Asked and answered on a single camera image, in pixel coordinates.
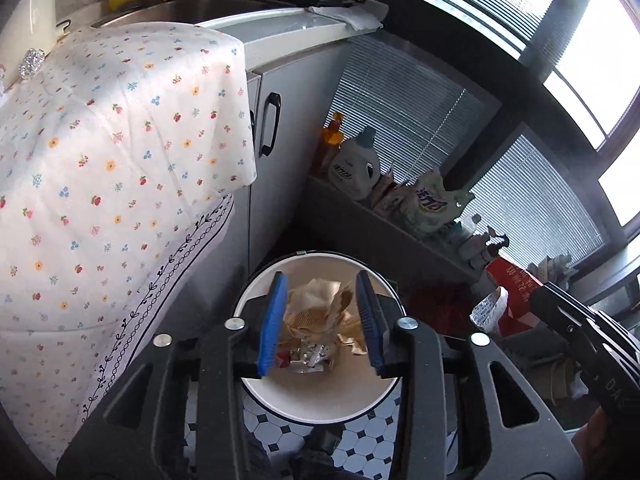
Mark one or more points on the grey sink cabinet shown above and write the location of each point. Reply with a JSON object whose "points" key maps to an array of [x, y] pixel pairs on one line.
{"points": [[300, 135]]}

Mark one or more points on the stainless steel sink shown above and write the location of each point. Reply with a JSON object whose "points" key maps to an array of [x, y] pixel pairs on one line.
{"points": [[200, 7]]}

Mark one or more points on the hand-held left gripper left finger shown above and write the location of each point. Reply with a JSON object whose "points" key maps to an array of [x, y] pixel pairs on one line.
{"points": [[272, 325]]}

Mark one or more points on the green white refill pouch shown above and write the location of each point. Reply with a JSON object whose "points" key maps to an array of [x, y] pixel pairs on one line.
{"points": [[435, 202]]}

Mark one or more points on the shiny foil wrapper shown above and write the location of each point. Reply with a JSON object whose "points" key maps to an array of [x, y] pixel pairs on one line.
{"points": [[32, 62]]}

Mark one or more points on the person's right hand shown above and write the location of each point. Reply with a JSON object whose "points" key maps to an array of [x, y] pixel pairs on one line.
{"points": [[595, 432]]}

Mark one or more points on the beige paper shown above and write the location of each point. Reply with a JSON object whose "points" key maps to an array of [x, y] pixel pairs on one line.
{"points": [[320, 305]]}

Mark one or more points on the orange bottle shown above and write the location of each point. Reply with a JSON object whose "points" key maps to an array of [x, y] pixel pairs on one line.
{"points": [[331, 145]]}

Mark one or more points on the white laundry detergent bottle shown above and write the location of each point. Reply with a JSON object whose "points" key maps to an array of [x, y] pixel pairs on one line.
{"points": [[355, 170]]}

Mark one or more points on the small paper pouches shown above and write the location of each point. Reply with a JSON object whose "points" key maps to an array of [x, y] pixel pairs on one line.
{"points": [[392, 195]]}

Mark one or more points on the silver snack bag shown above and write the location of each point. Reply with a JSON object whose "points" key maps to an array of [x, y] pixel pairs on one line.
{"points": [[310, 357]]}

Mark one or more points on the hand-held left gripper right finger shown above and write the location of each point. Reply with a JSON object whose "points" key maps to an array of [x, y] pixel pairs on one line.
{"points": [[370, 325]]}

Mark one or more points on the white printed paper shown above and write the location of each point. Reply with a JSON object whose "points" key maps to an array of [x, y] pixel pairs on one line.
{"points": [[487, 310]]}

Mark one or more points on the slatted window blind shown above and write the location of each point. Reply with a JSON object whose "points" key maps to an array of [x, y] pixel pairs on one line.
{"points": [[400, 110], [490, 0], [540, 200]]}

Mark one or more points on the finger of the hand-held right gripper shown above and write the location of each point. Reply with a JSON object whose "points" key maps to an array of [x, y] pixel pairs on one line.
{"points": [[555, 305]]}

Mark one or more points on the red cardboard box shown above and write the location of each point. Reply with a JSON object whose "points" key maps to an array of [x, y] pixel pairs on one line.
{"points": [[517, 290]]}

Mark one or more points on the floral white tablecloth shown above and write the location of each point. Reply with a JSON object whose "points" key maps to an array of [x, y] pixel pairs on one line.
{"points": [[100, 160]]}

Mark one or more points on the dark red cloth bag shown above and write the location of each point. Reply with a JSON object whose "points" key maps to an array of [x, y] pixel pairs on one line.
{"points": [[440, 305]]}

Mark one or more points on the white round trash bin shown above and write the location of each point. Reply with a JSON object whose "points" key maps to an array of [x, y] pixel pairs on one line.
{"points": [[320, 395]]}

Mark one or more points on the white dishcloth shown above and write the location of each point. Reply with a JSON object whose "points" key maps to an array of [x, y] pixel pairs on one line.
{"points": [[350, 15]]}

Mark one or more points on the black window frame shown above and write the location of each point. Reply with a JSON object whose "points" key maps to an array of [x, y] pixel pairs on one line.
{"points": [[505, 100]]}

